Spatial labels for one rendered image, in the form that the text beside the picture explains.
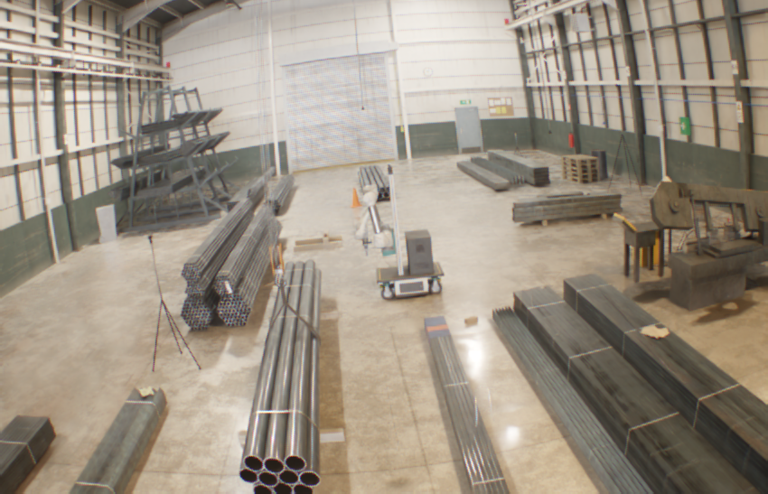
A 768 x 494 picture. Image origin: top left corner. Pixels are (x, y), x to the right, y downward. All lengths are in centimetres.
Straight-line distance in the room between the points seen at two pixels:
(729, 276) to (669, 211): 142
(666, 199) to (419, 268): 395
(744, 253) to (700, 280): 90
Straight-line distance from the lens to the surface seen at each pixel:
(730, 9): 1344
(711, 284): 815
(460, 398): 583
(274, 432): 473
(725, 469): 413
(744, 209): 883
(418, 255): 931
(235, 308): 889
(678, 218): 790
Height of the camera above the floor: 284
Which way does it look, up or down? 11 degrees down
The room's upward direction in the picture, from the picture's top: 6 degrees counter-clockwise
